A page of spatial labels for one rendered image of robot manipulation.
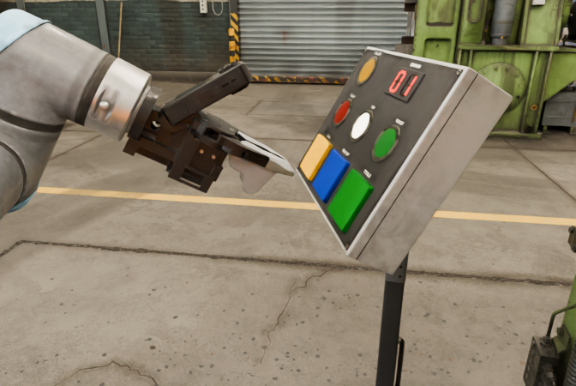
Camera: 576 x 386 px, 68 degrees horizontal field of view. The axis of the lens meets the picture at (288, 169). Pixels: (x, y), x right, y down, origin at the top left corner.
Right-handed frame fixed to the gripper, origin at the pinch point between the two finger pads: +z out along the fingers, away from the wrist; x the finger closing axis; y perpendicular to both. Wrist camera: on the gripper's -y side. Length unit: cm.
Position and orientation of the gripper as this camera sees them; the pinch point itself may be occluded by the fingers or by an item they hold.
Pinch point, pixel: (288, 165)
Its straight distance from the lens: 58.1
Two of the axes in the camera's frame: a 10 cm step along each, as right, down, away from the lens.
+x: 1.8, 3.4, -9.2
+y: -4.9, 8.4, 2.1
